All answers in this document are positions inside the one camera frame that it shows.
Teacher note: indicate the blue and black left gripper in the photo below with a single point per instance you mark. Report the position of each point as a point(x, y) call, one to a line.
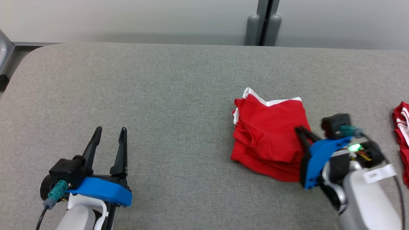
point(105, 191)

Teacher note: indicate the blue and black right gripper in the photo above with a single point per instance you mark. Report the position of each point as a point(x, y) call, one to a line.
point(316, 159)

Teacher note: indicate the red and white jersey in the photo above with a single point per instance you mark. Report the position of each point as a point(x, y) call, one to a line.
point(271, 137)

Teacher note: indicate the red jersey with black lettering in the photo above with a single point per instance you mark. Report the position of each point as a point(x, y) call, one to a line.
point(403, 143)

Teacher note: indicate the grey fabric upholstered platform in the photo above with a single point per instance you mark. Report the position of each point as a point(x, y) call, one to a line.
point(159, 111)

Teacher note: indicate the white paper label tag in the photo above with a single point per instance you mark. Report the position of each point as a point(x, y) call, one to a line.
point(378, 174)

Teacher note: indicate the grey cylinder bumper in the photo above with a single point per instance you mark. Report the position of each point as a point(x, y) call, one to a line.
point(252, 30)
point(274, 30)

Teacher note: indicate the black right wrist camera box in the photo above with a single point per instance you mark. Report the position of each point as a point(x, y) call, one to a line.
point(334, 124)

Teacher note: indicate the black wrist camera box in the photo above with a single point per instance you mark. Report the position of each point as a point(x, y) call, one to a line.
point(67, 171)
point(334, 124)

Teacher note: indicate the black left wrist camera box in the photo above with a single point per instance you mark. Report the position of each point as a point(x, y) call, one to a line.
point(67, 171)

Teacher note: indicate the grey partition post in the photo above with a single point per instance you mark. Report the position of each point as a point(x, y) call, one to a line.
point(267, 12)

